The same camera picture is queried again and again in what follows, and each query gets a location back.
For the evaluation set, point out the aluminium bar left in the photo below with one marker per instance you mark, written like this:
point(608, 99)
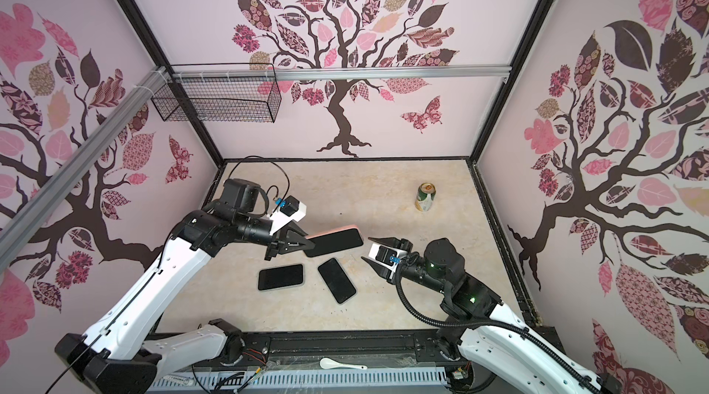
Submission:
point(29, 220)

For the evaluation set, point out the white slotted cable duct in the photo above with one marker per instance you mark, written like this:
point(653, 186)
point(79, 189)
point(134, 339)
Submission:
point(300, 381)

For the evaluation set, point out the black smartphone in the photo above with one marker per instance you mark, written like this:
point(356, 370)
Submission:
point(334, 242)

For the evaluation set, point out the black phone white case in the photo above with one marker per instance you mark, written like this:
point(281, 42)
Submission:
point(281, 277)

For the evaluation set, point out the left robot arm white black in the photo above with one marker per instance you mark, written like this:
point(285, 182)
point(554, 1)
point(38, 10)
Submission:
point(116, 354)

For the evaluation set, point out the green beverage can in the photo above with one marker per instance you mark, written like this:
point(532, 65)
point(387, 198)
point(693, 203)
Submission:
point(426, 194)

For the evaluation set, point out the aluminium bar back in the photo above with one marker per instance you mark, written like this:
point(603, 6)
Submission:
point(368, 73)

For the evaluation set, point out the black wire basket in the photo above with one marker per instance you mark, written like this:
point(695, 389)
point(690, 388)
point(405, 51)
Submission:
point(232, 93)

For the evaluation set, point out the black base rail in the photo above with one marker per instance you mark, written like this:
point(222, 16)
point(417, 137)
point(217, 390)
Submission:
point(343, 341)

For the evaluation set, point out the pink phone case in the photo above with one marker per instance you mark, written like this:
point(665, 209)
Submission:
point(332, 231)

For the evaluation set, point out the black phone clear case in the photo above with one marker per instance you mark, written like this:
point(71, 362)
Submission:
point(337, 281)

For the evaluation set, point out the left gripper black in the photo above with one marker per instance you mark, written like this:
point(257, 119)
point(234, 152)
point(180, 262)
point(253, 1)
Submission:
point(281, 242)

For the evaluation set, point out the white plastic spoon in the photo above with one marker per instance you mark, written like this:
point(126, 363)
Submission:
point(329, 364)

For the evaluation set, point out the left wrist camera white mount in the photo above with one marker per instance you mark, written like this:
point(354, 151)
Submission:
point(287, 210)

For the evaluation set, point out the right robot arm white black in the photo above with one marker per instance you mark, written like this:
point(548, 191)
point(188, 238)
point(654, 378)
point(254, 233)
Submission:
point(469, 303)

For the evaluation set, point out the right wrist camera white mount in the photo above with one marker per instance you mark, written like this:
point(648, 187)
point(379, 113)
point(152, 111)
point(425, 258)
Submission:
point(382, 253)

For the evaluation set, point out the aluminium bar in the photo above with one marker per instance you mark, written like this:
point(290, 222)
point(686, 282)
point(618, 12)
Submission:
point(368, 73)
point(29, 220)

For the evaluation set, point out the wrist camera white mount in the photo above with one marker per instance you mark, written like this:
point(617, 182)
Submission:
point(287, 210)
point(382, 253)

